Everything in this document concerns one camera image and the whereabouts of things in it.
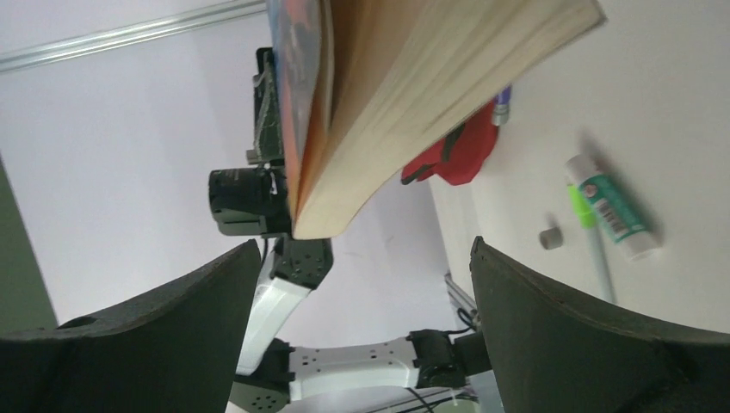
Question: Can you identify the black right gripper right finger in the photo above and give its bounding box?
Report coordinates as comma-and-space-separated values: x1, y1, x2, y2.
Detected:
469, 237, 729, 412

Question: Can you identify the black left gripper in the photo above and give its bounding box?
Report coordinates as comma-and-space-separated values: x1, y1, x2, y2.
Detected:
208, 47, 292, 237

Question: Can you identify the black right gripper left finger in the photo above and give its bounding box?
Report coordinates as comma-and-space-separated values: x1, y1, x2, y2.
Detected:
1, 240, 261, 412

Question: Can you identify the blue Jane Eyre book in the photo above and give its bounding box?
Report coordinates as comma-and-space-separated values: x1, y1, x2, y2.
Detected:
266, 1, 605, 240

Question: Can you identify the red student backpack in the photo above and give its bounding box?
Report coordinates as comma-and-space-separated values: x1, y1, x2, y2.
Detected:
400, 100, 499, 186

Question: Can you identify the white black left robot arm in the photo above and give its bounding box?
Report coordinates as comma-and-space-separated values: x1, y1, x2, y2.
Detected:
207, 47, 492, 412

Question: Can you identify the small grey cylinder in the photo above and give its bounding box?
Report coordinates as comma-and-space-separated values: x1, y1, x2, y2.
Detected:
538, 226, 564, 250

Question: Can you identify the green capped white pen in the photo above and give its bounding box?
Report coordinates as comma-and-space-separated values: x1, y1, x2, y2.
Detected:
566, 184, 616, 304

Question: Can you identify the green white glue stick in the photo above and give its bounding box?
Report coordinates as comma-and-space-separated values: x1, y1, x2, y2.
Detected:
566, 154, 659, 261

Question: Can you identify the purple capped small tube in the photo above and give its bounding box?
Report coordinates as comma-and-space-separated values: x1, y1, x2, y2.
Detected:
492, 85, 512, 126

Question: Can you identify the aluminium frame rail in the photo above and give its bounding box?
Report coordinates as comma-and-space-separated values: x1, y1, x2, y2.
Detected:
1, 1, 266, 74

